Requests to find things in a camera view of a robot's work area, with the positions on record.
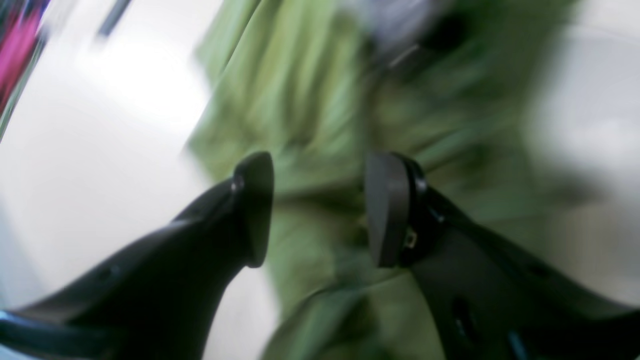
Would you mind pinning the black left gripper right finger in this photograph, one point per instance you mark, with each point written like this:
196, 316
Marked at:
490, 299

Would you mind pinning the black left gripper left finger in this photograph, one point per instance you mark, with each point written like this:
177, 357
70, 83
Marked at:
156, 298

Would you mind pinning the green t-shirt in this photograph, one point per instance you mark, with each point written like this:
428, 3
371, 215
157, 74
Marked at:
319, 84

